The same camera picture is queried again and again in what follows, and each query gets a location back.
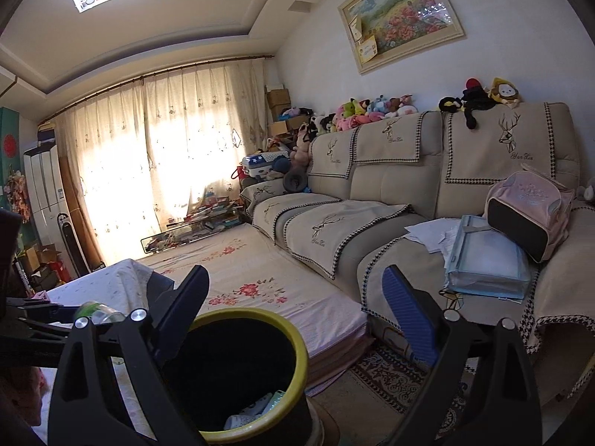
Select printed cardboard box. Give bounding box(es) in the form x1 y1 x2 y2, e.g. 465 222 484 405
369 318 435 372

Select light blue file bag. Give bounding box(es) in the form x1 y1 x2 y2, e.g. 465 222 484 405
441 215 531 300

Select stacked cardboard boxes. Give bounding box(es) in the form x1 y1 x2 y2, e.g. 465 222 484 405
265 84 292 119

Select glass coffee table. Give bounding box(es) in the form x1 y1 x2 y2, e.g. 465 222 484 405
141 209 254 255

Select black tower fan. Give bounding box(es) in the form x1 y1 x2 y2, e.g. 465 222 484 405
57 213 90 277

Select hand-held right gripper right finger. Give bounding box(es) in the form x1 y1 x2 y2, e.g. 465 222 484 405
382 265 542 446

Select star-print storage box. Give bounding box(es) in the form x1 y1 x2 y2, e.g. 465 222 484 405
241 151 290 180

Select cardboard boxes on floor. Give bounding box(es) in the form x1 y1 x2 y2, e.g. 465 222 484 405
19 244 70 289

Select white loose papers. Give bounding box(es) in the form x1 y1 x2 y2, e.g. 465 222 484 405
403 218 463 254

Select floral pink mat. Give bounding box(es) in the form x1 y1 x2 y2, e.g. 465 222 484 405
139 223 370 391

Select white crumpled packet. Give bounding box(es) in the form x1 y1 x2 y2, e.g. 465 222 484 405
223 390 282 430

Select white standing air conditioner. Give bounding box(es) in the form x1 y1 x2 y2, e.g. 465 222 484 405
23 144 70 284

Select row of plush toys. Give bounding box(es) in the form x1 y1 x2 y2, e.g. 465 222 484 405
279 94 419 135

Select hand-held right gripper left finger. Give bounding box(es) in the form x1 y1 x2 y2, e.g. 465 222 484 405
48 265 210 446

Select pile of books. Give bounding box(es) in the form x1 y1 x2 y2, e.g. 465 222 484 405
186 197 247 237

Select hanging flower bouquet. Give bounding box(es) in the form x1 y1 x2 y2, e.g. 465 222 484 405
4 169 31 224

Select open cardboard box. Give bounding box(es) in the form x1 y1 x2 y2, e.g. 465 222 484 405
270 116 310 138

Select wooden curtain rod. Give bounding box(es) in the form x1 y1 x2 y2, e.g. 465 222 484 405
39 53 280 124

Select patterned rug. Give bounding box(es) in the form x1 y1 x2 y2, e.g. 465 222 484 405
348 348 470 433

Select black plush with red hat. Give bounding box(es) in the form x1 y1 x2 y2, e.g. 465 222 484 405
460 78 493 131

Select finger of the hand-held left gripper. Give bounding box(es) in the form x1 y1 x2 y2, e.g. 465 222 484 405
0 320 73 368
7 297 77 323

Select cream embroidered curtain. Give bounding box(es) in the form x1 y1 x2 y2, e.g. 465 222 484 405
142 58 275 224
56 77 161 265

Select yellow monkey plush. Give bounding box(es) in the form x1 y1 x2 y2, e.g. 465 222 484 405
487 77 521 109

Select pink backpack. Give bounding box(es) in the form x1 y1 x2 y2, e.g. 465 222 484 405
483 170 577 263

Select beige sectional sofa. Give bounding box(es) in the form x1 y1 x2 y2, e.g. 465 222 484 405
242 102 595 358

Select framed flower painting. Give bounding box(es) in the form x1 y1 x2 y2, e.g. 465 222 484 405
337 0 466 75

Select green wall poster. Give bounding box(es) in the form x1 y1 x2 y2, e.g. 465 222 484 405
0 107 22 210

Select white tablecloth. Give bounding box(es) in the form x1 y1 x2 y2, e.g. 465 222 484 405
44 259 159 446

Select grey neck pillow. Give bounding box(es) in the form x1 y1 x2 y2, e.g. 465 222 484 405
283 165 308 194

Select beige bear plush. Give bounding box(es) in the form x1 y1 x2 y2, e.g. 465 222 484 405
290 123 313 168

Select black yellow-rimmed trash bin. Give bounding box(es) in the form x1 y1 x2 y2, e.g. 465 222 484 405
158 307 322 446

